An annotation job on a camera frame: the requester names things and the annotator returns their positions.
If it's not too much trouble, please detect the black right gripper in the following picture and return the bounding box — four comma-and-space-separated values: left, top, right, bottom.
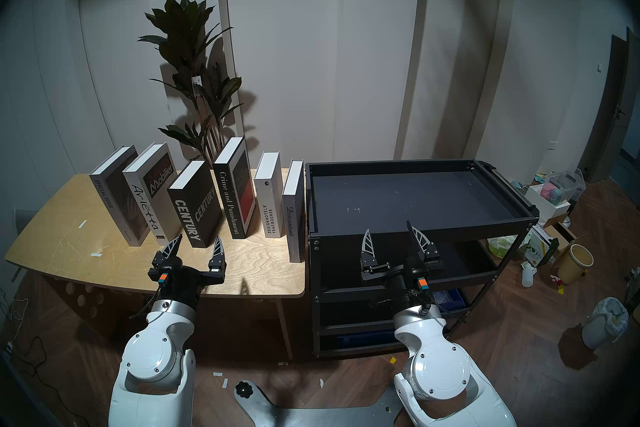
360, 220, 444, 312

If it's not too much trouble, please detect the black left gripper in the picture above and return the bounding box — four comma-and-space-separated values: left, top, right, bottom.
147, 234, 227, 304

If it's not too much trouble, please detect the black Century book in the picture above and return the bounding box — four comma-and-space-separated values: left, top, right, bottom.
167, 160, 224, 248

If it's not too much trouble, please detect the black metal shelf cart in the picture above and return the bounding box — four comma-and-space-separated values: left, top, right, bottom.
305, 159, 541, 359

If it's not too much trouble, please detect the light wooden display table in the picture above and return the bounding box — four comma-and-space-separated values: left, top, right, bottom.
5, 168, 307, 360

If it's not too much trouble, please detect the Arietta Mobilier book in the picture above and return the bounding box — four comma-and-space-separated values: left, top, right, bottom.
122, 142, 183, 246

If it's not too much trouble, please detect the blue bin with clear bag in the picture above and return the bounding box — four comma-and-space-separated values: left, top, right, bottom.
432, 288, 468, 309

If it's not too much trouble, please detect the Crime and Punishment book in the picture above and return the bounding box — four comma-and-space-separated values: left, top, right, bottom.
213, 136, 257, 239

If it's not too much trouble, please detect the flat blue plastic crate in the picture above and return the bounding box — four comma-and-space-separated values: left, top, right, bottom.
337, 331, 396, 349

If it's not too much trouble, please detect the grey Special Issue book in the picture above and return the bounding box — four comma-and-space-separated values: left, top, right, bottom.
89, 145, 151, 247

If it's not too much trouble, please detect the white Design Hotels yearbook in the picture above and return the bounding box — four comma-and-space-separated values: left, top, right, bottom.
253, 152, 285, 238

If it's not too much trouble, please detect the pale green plastic bag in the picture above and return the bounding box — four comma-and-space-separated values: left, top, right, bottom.
487, 235, 521, 259

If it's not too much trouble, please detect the grey Discontent book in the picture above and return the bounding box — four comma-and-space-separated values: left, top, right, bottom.
282, 159, 306, 263

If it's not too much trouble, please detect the green and white carton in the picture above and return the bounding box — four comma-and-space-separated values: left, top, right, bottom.
524, 225, 560, 267

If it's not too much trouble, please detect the white square box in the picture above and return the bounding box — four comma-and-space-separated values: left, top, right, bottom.
525, 184, 571, 224

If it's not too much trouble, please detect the brown cardboard box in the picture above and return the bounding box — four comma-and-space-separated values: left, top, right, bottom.
542, 216, 581, 251

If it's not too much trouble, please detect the beige round bucket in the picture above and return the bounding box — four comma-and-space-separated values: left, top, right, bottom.
556, 244, 595, 285

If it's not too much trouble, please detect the clear plastic storage box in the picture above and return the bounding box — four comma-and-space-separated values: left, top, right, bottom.
540, 170, 587, 205

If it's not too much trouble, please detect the white bin with plastic bag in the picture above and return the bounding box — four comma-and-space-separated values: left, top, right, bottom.
581, 297, 630, 350

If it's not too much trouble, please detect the tall green leafy plant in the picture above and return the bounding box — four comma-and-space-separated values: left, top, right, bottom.
137, 0, 244, 169

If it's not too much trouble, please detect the dark brown door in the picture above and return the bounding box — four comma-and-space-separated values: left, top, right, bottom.
579, 28, 640, 184

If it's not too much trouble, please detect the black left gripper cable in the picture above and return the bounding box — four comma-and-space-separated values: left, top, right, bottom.
129, 290, 162, 320

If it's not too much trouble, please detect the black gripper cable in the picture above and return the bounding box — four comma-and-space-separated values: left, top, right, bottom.
422, 302, 467, 324
129, 290, 162, 320

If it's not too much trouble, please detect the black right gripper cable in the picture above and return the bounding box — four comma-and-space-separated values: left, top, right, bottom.
422, 302, 467, 324

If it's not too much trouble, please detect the grey metal robot base plate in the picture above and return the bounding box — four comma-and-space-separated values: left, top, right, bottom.
235, 380, 416, 427

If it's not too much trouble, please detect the black floor cable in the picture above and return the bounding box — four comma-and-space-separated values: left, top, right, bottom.
10, 335, 76, 424

